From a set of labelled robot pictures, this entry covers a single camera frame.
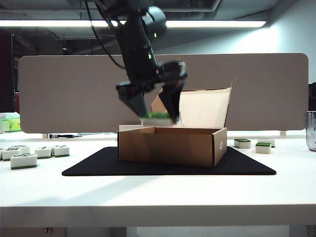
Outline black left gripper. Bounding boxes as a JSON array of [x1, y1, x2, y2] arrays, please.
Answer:
[[116, 22, 186, 123]]

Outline long ceiling light strip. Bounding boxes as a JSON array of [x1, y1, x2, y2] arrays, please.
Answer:
[[0, 20, 267, 28]]

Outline bird print mahjong tile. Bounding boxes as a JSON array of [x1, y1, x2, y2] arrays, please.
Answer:
[[10, 153, 38, 170]]

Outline eight bamboo mahjong tile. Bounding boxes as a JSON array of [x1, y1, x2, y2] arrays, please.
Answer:
[[9, 145, 31, 155]]

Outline grey fabric desk partition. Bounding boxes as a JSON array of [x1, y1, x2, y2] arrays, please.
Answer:
[[18, 53, 310, 135]]

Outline white rectangular box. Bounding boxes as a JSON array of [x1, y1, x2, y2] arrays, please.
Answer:
[[119, 124, 149, 133]]

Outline brown cardboard box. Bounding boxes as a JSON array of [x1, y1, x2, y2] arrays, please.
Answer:
[[118, 78, 237, 168]]

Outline black rectangular mat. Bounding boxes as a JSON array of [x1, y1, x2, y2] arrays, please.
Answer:
[[61, 146, 277, 176]]

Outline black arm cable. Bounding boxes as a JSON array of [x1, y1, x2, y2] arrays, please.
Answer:
[[83, 0, 128, 70]]

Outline six bamboo mahjong tile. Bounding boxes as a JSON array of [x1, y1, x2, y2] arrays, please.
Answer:
[[1, 148, 20, 161]]

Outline dark tall cabinet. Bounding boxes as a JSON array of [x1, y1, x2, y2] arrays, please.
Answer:
[[0, 27, 15, 113]]

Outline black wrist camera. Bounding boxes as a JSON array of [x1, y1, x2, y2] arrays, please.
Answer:
[[159, 60, 187, 79]]

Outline clear grey glass cup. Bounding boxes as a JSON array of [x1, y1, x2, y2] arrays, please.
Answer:
[[306, 111, 316, 152]]

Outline black screwdriver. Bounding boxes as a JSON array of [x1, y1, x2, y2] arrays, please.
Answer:
[[49, 133, 78, 139]]

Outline green white soft package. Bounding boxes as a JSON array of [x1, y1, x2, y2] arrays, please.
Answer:
[[0, 118, 22, 134]]

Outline black object behind partition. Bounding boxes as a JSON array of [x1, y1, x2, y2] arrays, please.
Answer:
[[308, 82, 316, 112]]

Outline three bamboo mahjong tile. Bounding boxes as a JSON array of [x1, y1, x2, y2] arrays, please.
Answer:
[[53, 145, 70, 158]]

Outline two bamboo mahjong tile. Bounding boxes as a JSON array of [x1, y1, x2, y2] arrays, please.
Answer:
[[34, 146, 54, 159]]

